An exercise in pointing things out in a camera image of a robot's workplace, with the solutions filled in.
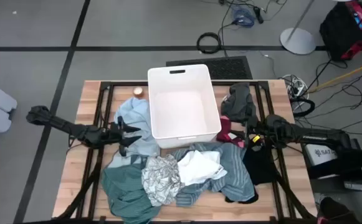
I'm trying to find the light blue shirt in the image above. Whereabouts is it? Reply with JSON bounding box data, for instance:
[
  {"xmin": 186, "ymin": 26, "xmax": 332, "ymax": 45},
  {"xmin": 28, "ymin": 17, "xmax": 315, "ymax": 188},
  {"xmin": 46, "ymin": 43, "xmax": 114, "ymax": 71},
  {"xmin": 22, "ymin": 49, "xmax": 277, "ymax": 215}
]
[{"xmin": 113, "ymin": 96, "xmax": 162, "ymax": 158}]

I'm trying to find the plain white garment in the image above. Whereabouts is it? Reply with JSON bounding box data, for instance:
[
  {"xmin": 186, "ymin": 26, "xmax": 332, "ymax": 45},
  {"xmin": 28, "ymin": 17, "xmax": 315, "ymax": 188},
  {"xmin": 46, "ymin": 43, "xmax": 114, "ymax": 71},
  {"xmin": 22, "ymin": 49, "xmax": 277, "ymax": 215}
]
[{"xmin": 176, "ymin": 149, "xmax": 228, "ymax": 187}]

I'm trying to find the blue striped woven shirt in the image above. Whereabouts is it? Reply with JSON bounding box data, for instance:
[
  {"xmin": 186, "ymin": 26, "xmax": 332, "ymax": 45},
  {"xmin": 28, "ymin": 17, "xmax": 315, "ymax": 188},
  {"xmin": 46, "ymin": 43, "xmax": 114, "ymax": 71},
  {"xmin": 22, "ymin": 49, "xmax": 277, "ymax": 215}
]
[{"xmin": 171, "ymin": 142, "xmax": 256, "ymax": 208}]

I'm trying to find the white black-patterned garment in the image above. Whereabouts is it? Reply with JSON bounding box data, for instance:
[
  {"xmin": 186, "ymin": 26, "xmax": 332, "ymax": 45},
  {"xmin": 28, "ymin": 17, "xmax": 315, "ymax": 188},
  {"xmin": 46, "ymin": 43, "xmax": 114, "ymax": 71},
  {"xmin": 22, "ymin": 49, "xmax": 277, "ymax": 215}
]
[{"xmin": 141, "ymin": 154, "xmax": 184, "ymax": 208}]

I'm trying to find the white perforated laundry basket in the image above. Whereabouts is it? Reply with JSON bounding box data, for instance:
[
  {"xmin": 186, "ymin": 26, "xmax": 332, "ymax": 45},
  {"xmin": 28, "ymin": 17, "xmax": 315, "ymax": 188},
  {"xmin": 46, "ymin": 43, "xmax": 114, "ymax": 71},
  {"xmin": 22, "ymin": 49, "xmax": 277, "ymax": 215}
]
[{"xmin": 147, "ymin": 63, "xmax": 222, "ymax": 149}]

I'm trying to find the black garment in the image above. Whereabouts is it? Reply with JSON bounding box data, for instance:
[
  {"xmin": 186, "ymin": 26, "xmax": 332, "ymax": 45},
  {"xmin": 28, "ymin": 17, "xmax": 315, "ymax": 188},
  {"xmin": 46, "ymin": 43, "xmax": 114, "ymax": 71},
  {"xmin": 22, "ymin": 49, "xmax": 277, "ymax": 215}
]
[{"xmin": 224, "ymin": 142, "xmax": 277, "ymax": 205}]

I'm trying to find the dark grey garment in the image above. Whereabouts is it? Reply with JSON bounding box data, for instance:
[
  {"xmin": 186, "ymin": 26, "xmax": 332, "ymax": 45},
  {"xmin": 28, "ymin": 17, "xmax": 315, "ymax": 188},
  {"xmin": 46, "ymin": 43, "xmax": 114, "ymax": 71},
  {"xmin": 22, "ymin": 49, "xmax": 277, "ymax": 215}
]
[{"xmin": 220, "ymin": 82, "xmax": 259, "ymax": 124}]

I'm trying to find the black equipment cart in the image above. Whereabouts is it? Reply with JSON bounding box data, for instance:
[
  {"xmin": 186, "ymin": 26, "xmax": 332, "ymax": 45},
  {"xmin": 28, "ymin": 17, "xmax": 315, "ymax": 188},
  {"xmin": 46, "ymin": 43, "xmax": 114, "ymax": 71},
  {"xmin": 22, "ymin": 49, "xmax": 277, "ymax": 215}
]
[{"xmin": 307, "ymin": 138, "xmax": 362, "ymax": 187}]

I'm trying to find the black floor mat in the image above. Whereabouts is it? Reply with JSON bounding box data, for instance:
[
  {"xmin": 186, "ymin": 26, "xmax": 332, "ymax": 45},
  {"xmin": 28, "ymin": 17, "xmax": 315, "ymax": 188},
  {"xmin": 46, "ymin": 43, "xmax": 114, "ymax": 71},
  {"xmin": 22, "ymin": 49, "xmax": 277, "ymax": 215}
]
[{"xmin": 165, "ymin": 55, "xmax": 253, "ymax": 80}]

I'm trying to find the yellow pole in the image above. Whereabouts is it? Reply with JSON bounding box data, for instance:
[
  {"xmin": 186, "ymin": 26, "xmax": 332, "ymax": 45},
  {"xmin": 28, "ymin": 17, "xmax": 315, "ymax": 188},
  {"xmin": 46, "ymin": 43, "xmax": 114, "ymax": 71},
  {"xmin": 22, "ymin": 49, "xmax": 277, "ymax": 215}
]
[{"xmin": 307, "ymin": 60, "xmax": 362, "ymax": 93}]

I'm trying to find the maroon garment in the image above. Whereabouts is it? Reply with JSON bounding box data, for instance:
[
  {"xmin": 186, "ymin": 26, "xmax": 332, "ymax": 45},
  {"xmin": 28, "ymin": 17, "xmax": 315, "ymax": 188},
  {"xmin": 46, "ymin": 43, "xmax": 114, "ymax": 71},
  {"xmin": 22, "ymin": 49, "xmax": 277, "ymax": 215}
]
[{"xmin": 216, "ymin": 115, "xmax": 246, "ymax": 149}]

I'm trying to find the black power adapter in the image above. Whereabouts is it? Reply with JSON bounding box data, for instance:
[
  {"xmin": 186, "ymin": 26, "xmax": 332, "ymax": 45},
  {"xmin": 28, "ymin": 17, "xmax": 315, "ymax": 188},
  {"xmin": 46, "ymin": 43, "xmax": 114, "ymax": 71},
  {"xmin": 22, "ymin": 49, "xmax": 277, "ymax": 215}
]
[{"xmin": 253, "ymin": 6, "xmax": 265, "ymax": 24}]

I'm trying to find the coiled blue cable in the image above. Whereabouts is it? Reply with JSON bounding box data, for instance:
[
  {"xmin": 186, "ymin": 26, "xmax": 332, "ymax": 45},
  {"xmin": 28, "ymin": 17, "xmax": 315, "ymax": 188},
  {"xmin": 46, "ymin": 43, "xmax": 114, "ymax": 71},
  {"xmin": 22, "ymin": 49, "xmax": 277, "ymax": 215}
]
[{"xmin": 231, "ymin": 6, "xmax": 255, "ymax": 29}]

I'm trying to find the white printed cardboard box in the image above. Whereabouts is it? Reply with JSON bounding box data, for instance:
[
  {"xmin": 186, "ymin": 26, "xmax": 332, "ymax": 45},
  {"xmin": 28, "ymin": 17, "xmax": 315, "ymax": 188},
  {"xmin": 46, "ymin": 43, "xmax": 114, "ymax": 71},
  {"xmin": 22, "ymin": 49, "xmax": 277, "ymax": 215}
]
[{"xmin": 303, "ymin": 143, "xmax": 339, "ymax": 166}]

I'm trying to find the person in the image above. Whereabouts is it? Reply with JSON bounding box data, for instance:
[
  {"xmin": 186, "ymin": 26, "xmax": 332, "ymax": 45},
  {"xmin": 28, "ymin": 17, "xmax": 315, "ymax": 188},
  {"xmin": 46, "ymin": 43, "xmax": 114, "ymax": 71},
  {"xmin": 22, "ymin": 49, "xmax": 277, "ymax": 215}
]
[{"xmin": 317, "ymin": 196, "xmax": 362, "ymax": 224}]

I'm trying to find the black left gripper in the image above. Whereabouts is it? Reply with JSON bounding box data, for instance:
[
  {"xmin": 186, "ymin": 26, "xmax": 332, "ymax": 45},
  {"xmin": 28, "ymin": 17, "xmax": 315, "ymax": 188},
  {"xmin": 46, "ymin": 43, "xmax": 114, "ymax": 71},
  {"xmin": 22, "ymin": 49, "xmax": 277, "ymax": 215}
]
[{"xmin": 98, "ymin": 116, "xmax": 143, "ymax": 156}]

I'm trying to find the grey round floor stand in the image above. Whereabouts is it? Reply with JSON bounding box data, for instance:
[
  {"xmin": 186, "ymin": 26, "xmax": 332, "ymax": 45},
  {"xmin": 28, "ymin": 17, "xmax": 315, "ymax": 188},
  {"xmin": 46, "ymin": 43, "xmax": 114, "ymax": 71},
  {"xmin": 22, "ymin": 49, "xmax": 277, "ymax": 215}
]
[{"xmin": 279, "ymin": 0, "xmax": 317, "ymax": 56}]

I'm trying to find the grey plastic bag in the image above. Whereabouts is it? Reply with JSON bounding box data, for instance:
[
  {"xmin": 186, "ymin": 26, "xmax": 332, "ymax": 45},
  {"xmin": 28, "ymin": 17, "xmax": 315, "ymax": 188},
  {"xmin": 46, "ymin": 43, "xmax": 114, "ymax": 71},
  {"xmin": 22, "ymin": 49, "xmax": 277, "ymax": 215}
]
[{"xmin": 343, "ymin": 180, "xmax": 362, "ymax": 192}]

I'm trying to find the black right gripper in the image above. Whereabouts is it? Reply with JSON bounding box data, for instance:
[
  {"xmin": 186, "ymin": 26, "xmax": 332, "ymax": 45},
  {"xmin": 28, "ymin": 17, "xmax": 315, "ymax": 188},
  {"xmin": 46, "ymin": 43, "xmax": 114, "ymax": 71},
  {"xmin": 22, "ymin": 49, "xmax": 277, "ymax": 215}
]
[{"xmin": 229, "ymin": 119, "xmax": 271, "ymax": 149}]

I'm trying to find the black floor cable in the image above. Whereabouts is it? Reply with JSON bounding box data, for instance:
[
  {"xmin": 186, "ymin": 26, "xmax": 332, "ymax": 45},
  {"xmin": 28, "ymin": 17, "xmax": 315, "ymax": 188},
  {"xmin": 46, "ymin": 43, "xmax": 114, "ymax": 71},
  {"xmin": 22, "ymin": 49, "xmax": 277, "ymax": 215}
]
[{"xmin": 305, "ymin": 58, "xmax": 350, "ymax": 94}]

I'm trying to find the white power strip bundle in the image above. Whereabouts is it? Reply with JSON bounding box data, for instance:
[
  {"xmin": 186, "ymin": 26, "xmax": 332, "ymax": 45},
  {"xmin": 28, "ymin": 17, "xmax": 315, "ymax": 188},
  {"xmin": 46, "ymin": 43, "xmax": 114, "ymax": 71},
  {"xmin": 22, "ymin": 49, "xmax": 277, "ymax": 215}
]
[{"xmin": 282, "ymin": 73, "xmax": 309, "ymax": 98}]

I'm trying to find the teal patterned shirt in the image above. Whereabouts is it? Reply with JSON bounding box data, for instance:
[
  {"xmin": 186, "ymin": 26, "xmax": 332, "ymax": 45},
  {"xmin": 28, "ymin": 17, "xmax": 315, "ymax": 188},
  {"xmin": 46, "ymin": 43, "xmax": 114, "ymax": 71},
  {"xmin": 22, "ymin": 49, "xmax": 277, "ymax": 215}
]
[{"xmin": 101, "ymin": 152, "xmax": 163, "ymax": 224}]

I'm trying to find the black red equipment case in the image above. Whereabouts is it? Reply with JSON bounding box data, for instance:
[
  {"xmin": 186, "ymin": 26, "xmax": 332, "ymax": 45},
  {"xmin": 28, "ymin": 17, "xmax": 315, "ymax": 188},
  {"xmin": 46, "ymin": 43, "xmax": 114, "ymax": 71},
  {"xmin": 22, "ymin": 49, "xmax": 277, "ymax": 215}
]
[{"xmin": 319, "ymin": 0, "xmax": 362, "ymax": 62}]

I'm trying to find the coiled black cable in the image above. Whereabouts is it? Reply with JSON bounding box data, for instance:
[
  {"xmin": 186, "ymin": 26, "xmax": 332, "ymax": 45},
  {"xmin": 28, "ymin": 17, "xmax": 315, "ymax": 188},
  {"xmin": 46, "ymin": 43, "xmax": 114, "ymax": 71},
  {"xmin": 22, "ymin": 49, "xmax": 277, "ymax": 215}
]
[
  {"xmin": 288, "ymin": 96, "xmax": 316, "ymax": 118},
  {"xmin": 196, "ymin": 32, "xmax": 222, "ymax": 55}
]

